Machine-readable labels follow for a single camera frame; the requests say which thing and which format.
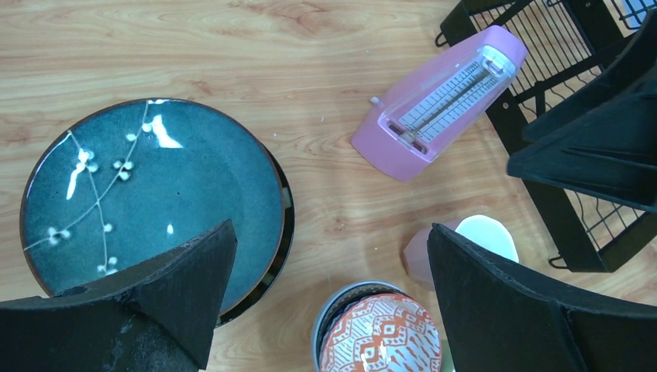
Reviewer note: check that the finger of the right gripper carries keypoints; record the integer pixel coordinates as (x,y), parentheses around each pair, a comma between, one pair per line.
(609,153)
(638,56)

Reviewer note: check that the red patterned bowl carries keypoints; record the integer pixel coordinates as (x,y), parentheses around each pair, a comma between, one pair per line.
(381,332)

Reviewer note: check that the pink metronome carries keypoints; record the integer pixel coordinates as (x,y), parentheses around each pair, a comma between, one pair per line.
(421,115)

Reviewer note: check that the black wire dish rack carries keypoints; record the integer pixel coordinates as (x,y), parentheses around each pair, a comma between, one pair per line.
(570,43)

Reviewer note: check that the black bottom plate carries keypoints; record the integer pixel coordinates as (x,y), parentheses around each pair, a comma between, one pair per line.
(279,259)

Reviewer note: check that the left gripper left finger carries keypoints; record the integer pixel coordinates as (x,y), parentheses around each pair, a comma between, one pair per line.
(158,315)

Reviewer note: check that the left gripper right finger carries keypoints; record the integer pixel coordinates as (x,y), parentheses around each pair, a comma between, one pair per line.
(502,316)

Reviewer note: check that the white patterned bowl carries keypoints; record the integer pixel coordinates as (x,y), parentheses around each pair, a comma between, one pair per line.
(337,304)

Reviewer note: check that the pink mug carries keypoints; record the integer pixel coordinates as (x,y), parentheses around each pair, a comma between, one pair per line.
(475,232)

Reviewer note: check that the dark blue floral plate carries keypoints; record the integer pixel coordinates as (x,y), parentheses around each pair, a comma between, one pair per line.
(141,177)

